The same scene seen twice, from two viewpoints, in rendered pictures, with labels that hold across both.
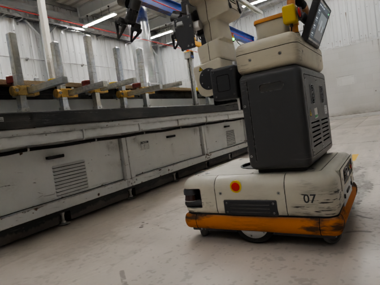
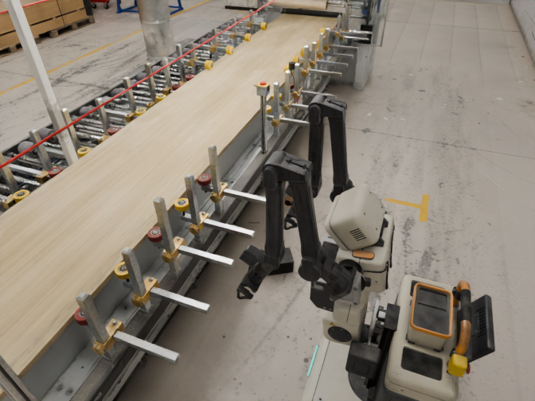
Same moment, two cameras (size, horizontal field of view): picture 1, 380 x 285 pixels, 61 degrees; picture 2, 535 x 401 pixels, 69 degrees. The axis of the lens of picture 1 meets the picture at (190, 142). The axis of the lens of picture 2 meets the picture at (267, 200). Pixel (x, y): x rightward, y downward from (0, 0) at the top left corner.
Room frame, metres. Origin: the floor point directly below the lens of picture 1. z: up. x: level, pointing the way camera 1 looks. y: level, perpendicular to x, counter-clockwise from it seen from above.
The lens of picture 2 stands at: (0.69, 0.34, 2.23)
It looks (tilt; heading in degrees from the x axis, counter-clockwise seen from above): 39 degrees down; 349
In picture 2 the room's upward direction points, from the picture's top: 1 degrees counter-clockwise
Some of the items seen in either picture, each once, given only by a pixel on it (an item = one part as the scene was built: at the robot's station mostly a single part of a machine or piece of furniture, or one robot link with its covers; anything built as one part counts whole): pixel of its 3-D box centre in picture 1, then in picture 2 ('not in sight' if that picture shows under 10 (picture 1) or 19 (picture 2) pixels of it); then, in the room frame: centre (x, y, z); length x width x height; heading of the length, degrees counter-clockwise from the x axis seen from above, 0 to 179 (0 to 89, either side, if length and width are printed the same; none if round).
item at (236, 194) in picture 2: (157, 88); (235, 194); (2.50, 0.19, 0.83); 0.43 x 0.03 x 0.04; 58
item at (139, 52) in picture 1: (143, 78); (216, 182); (2.52, 0.29, 0.92); 0.04 x 0.04 x 0.48; 58
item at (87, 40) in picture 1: (92, 72); (167, 237); (2.09, 0.56, 0.94); 0.04 x 0.04 x 0.48; 58
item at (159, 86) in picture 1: (136, 92); (216, 225); (2.29, 0.32, 0.80); 0.43 x 0.03 x 0.04; 58
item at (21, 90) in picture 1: (24, 91); (108, 336); (1.69, 0.82, 0.81); 0.14 x 0.06 x 0.05; 148
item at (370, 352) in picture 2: (223, 87); (350, 333); (1.58, -0.20, 0.68); 0.28 x 0.27 x 0.25; 147
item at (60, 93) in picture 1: (65, 93); (145, 292); (1.90, 0.68, 0.80); 0.14 x 0.06 x 0.05; 148
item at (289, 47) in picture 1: (281, 96); (408, 352); (1.50, -0.45, 0.59); 0.55 x 0.34 x 0.83; 147
